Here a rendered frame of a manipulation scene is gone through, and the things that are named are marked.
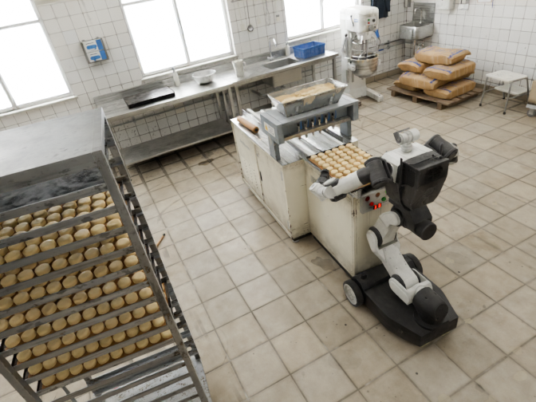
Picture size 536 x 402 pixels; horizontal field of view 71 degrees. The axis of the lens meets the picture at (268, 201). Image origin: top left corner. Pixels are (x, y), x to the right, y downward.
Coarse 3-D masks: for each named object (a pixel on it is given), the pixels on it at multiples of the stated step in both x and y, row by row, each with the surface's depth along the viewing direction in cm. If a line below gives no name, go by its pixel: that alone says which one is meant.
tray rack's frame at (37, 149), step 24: (48, 120) 148; (72, 120) 143; (96, 120) 139; (0, 144) 132; (24, 144) 128; (48, 144) 125; (72, 144) 122; (96, 144) 119; (0, 168) 113; (24, 168) 111; (48, 168) 112; (0, 360) 138; (192, 360) 242; (24, 384) 148; (144, 384) 232
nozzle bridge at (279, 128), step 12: (276, 108) 307; (324, 108) 292; (336, 108) 292; (348, 108) 305; (264, 120) 299; (276, 120) 286; (288, 120) 282; (300, 120) 284; (324, 120) 303; (336, 120) 303; (348, 120) 306; (264, 132) 309; (276, 132) 283; (288, 132) 294; (300, 132) 293; (348, 132) 321; (276, 144) 297; (276, 156) 303
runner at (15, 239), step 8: (104, 208) 127; (112, 208) 128; (80, 216) 126; (88, 216) 127; (96, 216) 128; (104, 216) 129; (56, 224) 124; (64, 224) 125; (72, 224) 126; (32, 232) 122; (40, 232) 123; (48, 232) 124; (0, 240) 120; (8, 240) 121; (16, 240) 122; (24, 240) 123; (0, 248) 121
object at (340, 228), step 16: (304, 160) 301; (320, 208) 303; (336, 208) 276; (352, 208) 253; (384, 208) 264; (320, 224) 315; (336, 224) 285; (352, 224) 261; (368, 224) 265; (320, 240) 327; (336, 240) 295; (352, 240) 269; (336, 256) 306; (352, 256) 278; (368, 256) 282; (352, 272) 288
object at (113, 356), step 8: (152, 336) 170; (160, 336) 172; (168, 336) 170; (136, 344) 168; (144, 344) 168; (152, 344) 169; (112, 352) 166; (120, 352) 166; (128, 352) 166; (96, 360) 166; (104, 360) 164; (112, 360) 165; (72, 368) 162; (80, 368) 162; (88, 368) 162; (48, 376) 160; (56, 376) 160; (64, 376) 160; (72, 376) 161; (48, 384) 159
